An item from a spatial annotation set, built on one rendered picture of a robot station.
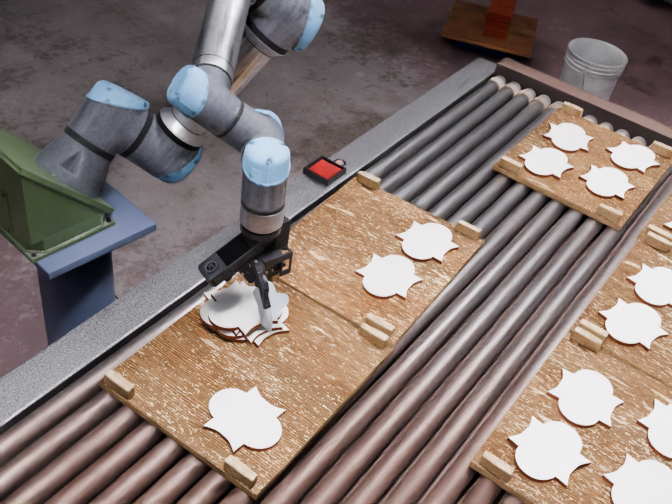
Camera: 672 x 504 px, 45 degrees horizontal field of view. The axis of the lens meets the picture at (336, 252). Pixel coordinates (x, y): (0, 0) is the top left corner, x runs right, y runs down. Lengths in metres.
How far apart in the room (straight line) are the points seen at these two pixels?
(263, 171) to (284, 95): 2.79
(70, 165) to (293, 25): 0.54
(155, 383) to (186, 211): 1.89
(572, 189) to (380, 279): 0.65
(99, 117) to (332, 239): 0.55
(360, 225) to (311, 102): 2.28
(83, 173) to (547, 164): 1.14
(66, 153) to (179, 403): 0.62
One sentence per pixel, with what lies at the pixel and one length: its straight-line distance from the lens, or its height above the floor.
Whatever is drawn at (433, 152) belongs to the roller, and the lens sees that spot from 2.15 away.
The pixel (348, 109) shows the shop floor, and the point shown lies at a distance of 4.04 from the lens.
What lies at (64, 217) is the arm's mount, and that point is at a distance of 1.78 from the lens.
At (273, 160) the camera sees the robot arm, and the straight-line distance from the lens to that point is 1.30.
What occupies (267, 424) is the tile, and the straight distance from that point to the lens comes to 1.40.
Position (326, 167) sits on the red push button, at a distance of 1.99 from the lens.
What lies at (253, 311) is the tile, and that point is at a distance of 1.53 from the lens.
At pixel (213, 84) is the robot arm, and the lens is 1.37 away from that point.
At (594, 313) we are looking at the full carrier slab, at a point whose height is 0.94.
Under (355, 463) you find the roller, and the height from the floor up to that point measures 0.92.
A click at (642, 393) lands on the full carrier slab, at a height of 0.94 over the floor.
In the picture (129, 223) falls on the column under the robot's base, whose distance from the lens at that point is 1.88.
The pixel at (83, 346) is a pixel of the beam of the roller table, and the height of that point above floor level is 0.92.
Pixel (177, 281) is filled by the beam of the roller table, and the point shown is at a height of 0.91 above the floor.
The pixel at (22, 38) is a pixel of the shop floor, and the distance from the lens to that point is 4.51.
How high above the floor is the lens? 2.07
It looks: 41 degrees down
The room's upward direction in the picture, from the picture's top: 10 degrees clockwise
